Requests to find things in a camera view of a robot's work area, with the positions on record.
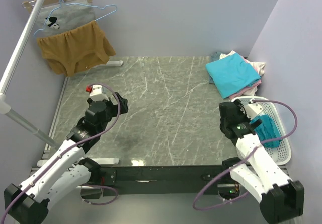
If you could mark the white rack foot rear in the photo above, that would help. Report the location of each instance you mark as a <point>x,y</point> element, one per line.
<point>111,63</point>

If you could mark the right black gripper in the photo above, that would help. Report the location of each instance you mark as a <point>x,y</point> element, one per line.
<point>240,110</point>

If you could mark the brown hanging shorts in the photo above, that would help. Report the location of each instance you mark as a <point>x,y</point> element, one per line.
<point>76,50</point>

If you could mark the teal t-shirt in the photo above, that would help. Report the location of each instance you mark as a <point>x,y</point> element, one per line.
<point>267,129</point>

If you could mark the grey panda garment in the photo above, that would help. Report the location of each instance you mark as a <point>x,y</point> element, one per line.
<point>68,17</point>

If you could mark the white plastic laundry basket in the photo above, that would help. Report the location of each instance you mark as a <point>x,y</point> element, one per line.
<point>280,150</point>

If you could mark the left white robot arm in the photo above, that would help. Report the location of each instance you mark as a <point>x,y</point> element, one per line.
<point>68,168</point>

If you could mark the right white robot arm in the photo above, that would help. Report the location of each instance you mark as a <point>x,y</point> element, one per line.
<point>280,198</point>

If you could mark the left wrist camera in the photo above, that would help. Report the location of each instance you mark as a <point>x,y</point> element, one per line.
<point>96,92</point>

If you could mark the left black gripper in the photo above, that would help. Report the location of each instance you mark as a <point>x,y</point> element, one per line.
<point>123,102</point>

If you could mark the white clothes rack pole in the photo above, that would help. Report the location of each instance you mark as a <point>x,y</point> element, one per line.
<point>9,72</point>

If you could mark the folded light blue t-shirt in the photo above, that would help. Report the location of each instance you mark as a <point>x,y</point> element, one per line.
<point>231,74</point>

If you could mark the black base beam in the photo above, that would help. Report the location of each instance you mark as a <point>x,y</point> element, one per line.
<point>157,179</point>

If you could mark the folded grey-blue garment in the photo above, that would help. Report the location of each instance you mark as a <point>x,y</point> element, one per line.
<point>215,56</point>

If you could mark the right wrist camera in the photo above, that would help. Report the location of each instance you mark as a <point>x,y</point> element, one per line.
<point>253,109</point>

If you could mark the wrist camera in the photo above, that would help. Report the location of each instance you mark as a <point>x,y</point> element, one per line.
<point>253,109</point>
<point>96,92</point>

